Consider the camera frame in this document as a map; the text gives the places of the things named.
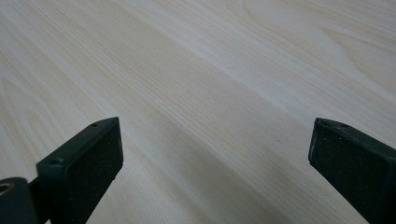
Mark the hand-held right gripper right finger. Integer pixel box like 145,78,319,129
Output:
307,117,396,224

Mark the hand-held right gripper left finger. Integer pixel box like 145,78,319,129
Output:
35,117,124,224

